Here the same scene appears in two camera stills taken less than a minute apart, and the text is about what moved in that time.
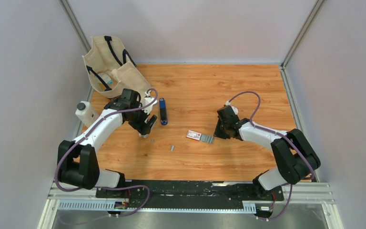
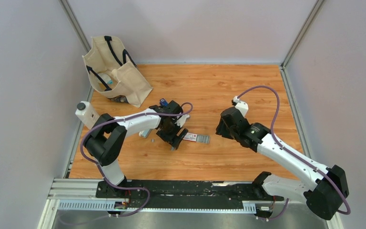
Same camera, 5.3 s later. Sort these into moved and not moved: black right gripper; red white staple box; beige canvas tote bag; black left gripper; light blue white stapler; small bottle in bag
Moved: black left gripper; red white staple box
Not moved: black right gripper; beige canvas tote bag; small bottle in bag; light blue white stapler
